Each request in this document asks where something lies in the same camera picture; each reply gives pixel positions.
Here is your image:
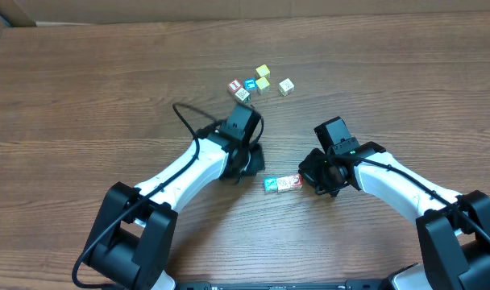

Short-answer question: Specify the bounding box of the yellow block near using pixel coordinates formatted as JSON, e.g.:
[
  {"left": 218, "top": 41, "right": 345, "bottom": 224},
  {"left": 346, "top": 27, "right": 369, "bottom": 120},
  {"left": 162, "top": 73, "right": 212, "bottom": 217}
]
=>
[{"left": 255, "top": 77, "right": 270, "bottom": 94}]

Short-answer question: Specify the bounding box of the yellow block far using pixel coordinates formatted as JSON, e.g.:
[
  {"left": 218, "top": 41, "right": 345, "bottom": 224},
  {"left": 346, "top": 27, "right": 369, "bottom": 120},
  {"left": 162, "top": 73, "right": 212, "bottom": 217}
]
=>
[{"left": 255, "top": 64, "right": 271, "bottom": 79}]

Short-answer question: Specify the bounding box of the cream block right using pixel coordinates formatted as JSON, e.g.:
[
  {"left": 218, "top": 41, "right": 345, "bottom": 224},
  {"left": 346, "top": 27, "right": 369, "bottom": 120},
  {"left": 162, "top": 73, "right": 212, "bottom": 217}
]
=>
[{"left": 279, "top": 78, "right": 295, "bottom": 97}]

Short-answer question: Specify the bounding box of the blue letter P block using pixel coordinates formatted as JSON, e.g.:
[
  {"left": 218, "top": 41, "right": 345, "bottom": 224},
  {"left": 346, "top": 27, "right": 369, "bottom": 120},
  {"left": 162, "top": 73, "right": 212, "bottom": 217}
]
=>
[{"left": 276, "top": 176, "right": 292, "bottom": 193}]

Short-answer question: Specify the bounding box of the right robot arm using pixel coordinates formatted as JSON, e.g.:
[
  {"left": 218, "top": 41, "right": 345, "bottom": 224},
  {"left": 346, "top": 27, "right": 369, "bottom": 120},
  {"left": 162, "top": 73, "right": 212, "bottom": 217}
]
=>
[{"left": 298, "top": 117, "right": 490, "bottom": 290}]

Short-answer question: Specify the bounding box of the cream block red side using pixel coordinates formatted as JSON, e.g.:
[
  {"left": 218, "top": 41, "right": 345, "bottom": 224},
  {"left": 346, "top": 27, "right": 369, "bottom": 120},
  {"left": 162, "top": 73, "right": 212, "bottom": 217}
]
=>
[{"left": 289, "top": 174, "right": 303, "bottom": 189}]

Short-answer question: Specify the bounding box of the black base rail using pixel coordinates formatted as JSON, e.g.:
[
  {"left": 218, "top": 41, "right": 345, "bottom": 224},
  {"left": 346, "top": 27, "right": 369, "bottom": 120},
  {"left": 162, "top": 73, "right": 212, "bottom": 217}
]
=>
[{"left": 175, "top": 279, "right": 390, "bottom": 290}]

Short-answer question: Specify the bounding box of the cream block green side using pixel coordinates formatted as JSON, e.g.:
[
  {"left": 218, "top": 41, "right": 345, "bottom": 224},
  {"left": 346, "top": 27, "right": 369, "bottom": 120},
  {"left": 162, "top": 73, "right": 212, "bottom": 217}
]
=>
[{"left": 235, "top": 88, "right": 251, "bottom": 104}]

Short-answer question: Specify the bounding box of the cream block pencil picture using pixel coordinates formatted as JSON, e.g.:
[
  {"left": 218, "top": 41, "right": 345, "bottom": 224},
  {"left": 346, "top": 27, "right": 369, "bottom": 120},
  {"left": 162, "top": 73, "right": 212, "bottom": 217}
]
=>
[{"left": 264, "top": 177, "right": 278, "bottom": 193}]

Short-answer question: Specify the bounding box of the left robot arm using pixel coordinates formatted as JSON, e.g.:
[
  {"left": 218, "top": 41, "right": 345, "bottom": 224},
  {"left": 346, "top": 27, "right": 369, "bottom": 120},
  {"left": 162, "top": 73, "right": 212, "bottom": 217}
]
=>
[{"left": 72, "top": 104, "right": 264, "bottom": 290}]

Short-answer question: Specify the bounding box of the yellow block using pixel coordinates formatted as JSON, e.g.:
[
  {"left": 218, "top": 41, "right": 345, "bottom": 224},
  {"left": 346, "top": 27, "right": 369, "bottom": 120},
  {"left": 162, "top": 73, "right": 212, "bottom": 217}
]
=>
[
  {"left": 255, "top": 64, "right": 271, "bottom": 79},
  {"left": 255, "top": 77, "right": 270, "bottom": 94}
]

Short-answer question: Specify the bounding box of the red letter I block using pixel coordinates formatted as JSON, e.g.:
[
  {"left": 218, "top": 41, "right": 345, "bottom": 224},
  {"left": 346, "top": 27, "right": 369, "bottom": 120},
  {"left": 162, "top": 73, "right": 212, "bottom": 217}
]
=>
[{"left": 227, "top": 79, "right": 243, "bottom": 95}]

